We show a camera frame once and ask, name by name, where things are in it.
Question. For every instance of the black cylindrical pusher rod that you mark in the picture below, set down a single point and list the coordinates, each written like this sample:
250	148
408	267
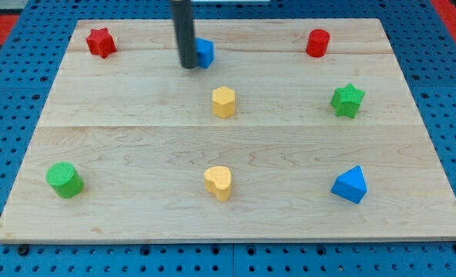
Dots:
183	22

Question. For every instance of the red star block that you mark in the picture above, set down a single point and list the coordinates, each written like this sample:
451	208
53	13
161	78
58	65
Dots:
100	42

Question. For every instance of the green star block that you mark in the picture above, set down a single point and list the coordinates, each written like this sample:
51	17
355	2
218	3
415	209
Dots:
347	100

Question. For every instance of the blue cube block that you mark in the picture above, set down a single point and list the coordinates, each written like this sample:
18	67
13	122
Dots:
205	52

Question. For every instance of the yellow hexagon block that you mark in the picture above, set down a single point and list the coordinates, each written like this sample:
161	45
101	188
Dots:
223	102

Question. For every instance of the red cylinder block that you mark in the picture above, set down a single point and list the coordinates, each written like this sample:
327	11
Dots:
317	43

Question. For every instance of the wooden board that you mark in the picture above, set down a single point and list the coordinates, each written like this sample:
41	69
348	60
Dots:
140	131

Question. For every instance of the yellow heart block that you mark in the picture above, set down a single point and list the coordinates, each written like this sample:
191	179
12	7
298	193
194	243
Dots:
218	181

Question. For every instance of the green cylinder block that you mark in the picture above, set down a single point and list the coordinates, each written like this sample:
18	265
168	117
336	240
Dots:
64	179

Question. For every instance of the blue triangle block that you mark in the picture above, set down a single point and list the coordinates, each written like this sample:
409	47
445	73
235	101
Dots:
351	185

